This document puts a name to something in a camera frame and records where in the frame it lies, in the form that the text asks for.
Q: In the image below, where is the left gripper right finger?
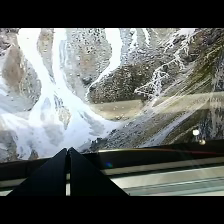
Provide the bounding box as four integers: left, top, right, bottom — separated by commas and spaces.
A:
68, 147, 130, 197

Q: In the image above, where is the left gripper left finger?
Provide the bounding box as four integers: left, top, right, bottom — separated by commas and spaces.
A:
6, 148, 70, 197

